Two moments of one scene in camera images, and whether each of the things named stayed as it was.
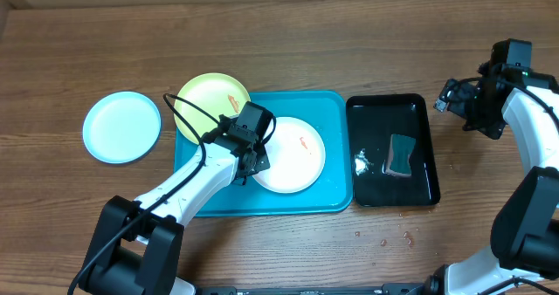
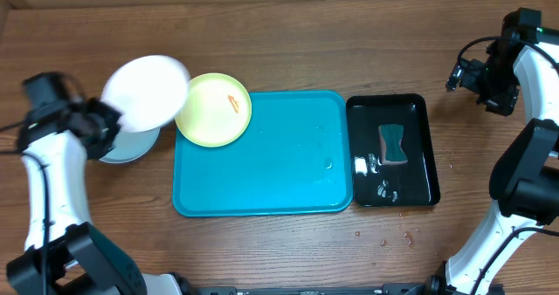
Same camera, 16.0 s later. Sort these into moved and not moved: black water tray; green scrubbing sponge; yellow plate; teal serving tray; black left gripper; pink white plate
Moved: black left gripper; pink white plate; green scrubbing sponge
Not moved: teal serving tray; yellow plate; black water tray
